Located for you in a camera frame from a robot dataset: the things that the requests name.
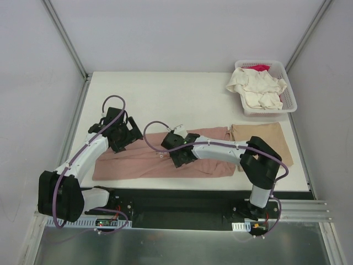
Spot left aluminium frame post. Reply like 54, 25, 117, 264
40, 0, 90, 81

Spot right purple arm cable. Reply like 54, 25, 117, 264
143, 120, 289, 241

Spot right white cable duct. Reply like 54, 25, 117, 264
232, 221, 252, 232

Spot aluminium front rail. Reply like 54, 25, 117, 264
34, 200, 331, 223

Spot folded beige t shirt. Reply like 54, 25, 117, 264
229, 122, 294, 167

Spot pink printed t shirt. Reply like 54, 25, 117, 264
92, 140, 236, 181

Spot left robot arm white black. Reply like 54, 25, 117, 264
38, 116, 143, 222

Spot white plastic laundry basket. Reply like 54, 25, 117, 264
231, 59, 297, 116

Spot left white cable duct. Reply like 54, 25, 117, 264
45, 216, 133, 230

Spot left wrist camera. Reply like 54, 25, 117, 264
104, 107, 128, 125

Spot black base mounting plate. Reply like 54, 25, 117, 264
85, 188, 280, 231

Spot cream crumpled t shirt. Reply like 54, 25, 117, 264
226, 67, 288, 110

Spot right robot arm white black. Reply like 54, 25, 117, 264
162, 132, 282, 221

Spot right aluminium frame post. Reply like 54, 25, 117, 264
285, 0, 335, 73

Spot aluminium frame post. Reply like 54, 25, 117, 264
285, 0, 335, 73
40, 0, 90, 81

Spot white cable duct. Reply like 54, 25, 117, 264
232, 221, 252, 232
45, 216, 133, 230

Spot magenta t shirt in basket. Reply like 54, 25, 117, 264
244, 65, 270, 72

